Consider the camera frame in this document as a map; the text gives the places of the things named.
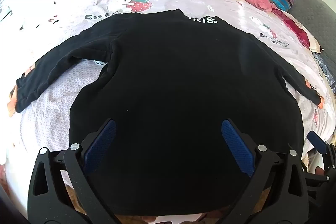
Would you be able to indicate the black sweater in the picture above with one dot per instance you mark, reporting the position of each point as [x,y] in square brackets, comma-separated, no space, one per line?
[170,82]

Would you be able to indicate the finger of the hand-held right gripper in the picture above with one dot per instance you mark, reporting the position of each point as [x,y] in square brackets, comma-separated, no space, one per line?
[314,138]

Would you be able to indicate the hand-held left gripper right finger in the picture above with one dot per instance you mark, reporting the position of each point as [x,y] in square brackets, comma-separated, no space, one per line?
[237,146]

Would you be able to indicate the red floral pillow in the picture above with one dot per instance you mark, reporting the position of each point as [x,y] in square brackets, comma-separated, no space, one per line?
[296,28]

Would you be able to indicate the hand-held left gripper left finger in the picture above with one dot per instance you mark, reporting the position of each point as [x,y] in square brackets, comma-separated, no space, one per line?
[101,143]

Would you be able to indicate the blue patterned cloth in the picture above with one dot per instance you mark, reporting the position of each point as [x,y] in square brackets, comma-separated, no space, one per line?
[326,70]

